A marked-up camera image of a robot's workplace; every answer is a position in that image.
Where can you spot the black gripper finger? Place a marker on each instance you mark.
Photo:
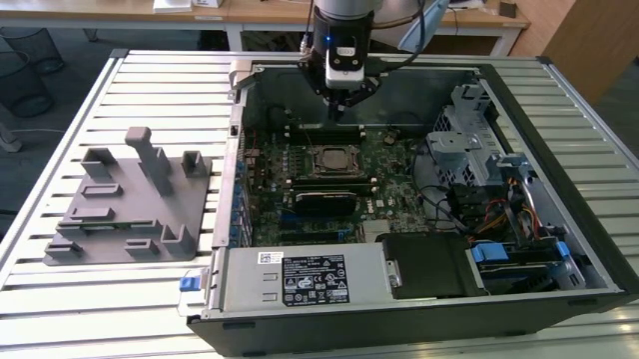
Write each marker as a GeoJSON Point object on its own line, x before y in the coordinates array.
{"type": "Point", "coordinates": [365, 88]}
{"type": "Point", "coordinates": [310, 76]}

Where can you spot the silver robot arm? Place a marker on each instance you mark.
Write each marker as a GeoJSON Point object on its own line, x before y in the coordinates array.
{"type": "Point", "coordinates": [345, 7]}

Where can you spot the CPU socket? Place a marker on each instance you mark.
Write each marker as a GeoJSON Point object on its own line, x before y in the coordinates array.
{"type": "Point", "coordinates": [315, 173]}

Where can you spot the black RAM slot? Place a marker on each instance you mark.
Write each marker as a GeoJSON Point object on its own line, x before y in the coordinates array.
{"type": "Point", "coordinates": [333, 180]}
{"type": "Point", "coordinates": [333, 184]}
{"type": "Point", "coordinates": [325, 128]}
{"type": "Point", "coordinates": [370, 192]}
{"type": "Point", "coordinates": [333, 188]}
{"type": "Point", "coordinates": [325, 131]}
{"type": "Point", "coordinates": [325, 140]}
{"type": "Point", "coordinates": [325, 135]}

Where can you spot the coin cell battery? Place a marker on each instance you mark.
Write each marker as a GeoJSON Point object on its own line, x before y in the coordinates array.
{"type": "Point", "coordinates": [390, 137]}

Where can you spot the green motherboard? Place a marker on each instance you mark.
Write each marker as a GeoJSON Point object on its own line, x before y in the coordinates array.
{"type": "Point", "coordinates": [394, 164]}

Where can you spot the silver drive cage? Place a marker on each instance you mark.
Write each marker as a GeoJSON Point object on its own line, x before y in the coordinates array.
{"type": "Point", "coordinates": [450, 146]}

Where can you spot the wooden desk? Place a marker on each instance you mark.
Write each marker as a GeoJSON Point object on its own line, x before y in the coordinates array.
{"type": "Point", "coordinates": [474, 20]}

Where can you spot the white labelled box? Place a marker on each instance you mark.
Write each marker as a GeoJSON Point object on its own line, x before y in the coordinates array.
{"type": "Point", "coordinates": [207, 3]}

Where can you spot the black graphics card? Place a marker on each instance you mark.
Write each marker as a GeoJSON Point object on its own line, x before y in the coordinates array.
{"type": "Point", "coordinates": [325, 205]}

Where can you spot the small brown box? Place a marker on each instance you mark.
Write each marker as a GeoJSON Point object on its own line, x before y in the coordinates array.
{"type": "Point", "coordinates": [507, 9]}

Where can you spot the silver chipset heatsink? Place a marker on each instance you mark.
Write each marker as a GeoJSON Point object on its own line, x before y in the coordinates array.
{"type": "Point", "coordinates": [379, 229]}

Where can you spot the black expansion slot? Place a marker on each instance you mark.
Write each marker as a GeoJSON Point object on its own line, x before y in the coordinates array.
{"type": "Point", "coordinates": [307, 237]}

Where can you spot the wooden cabinet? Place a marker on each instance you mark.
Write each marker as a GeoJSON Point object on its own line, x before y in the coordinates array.
{"type": "Point", "coordinates": [589, 45]}

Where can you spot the grey parts rack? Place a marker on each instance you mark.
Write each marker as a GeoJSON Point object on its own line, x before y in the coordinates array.
{"type": "Point", "coordinates": [150, 209]}

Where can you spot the black plastic air shroud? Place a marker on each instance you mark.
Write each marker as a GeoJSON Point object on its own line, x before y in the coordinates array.
{"type": "Point", "coordinates": [430, 265]}

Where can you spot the hard disk in blue carrier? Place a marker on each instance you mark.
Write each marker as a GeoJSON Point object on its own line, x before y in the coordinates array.
{"type": "Point", "coordinates": [489, 254]}

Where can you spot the green RAM stick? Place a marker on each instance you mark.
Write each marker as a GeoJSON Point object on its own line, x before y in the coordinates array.
{"type": "Point", "coordinates": [125, 225]}

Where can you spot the black mesh waste bin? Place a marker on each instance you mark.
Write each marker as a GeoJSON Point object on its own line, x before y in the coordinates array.
{"type": "Point", "coordinates": [40, 48]}
{"type": "Point", "coordinates": [24, 89]}

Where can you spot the silver power supply unit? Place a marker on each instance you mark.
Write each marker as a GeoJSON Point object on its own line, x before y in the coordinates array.
{"type": "Point", "coordinates": [239, 276]}

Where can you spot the blue case latch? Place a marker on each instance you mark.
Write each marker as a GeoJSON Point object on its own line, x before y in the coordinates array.
{"type": "Point", "coordinates": [190, 284]}

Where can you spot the black PC case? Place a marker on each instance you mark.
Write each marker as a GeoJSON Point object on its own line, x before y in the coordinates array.
{"type": "Point", "coordinates": [350, 329]}

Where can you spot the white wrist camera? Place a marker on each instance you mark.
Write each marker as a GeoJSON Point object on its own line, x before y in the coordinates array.
{"type": "Point", "coordinates": [345, 80]}

